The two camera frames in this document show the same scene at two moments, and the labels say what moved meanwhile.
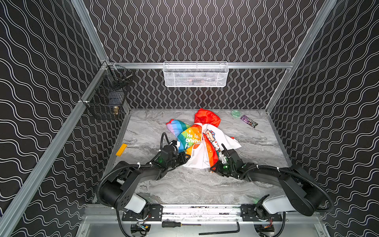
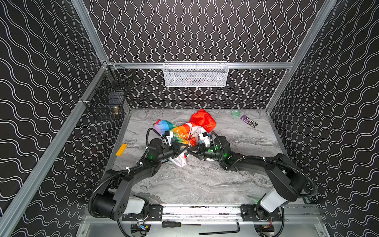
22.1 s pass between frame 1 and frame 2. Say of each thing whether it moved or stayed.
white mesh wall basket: stayed
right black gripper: moved
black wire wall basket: stayed
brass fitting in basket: stayed
